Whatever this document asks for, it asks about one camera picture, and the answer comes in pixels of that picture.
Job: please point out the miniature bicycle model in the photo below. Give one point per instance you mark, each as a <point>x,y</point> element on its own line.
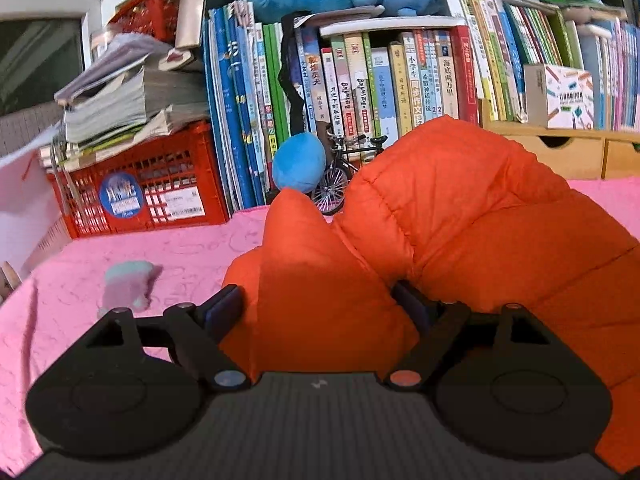
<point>330,190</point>

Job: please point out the beige flat board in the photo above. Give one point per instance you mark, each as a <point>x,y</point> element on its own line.
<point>192,5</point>

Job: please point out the red plastic basket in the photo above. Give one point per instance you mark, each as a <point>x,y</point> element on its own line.
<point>150,10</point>

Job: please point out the red plastic crate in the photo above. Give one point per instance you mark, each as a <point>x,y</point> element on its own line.
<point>150,175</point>

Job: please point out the row of paperback books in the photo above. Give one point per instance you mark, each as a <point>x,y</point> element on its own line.
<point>360,85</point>

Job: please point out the wooden board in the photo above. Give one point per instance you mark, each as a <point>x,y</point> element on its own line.
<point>7,282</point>

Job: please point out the stack of paper workbooks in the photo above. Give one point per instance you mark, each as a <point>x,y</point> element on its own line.
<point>125,100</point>

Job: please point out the wooden drawer organizer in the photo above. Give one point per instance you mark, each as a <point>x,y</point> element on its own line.
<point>575,155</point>

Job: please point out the row of green-spined books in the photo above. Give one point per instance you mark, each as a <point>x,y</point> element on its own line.
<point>500,60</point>

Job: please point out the row of thin blue books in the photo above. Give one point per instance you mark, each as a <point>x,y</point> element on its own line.
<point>235,110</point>

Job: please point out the window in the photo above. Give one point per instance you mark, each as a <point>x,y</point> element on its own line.
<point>35,60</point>

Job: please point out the pink rabbit-print blanket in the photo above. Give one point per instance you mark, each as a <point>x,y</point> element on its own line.
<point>175,240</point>

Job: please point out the small grey teal toy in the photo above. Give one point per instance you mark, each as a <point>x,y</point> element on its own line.
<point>127,285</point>

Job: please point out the orange hooded puffer jacket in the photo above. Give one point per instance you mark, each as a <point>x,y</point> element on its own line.
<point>450,210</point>

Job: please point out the white pencil-print box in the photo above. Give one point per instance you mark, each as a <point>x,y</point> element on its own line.
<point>565,95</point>

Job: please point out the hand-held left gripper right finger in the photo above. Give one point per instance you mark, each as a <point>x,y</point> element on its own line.
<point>412,305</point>

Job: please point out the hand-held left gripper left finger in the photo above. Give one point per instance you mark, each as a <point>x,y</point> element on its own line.
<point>222,310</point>

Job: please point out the row of pink blue books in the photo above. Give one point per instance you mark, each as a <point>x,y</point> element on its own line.
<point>615,75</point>

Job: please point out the round blue plush ball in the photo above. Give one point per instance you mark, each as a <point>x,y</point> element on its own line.
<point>299,162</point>

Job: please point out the white paper sheet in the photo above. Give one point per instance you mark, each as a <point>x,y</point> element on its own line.
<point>25,200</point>

